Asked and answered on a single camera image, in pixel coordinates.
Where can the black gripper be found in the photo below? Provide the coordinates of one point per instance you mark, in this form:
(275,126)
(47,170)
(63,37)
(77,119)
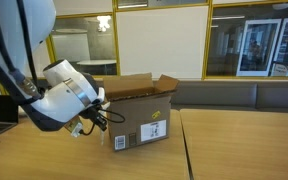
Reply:
(91,114)

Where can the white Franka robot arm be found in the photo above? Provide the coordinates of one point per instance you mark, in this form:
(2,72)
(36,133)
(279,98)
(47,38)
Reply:
(57,96)

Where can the brown cardboard shipping box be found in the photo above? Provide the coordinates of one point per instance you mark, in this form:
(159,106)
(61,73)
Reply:
(140,113)

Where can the grey laptop black screen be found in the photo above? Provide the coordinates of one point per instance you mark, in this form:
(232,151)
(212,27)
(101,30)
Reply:
(0,110)

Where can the grey upholstered bench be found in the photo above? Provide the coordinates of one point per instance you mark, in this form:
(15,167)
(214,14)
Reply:
(217,95)

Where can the large white wall panel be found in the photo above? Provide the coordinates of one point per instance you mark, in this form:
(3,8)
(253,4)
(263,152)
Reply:
(164,40)

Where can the yellow partition frame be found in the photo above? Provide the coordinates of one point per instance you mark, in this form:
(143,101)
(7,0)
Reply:
(207,40)

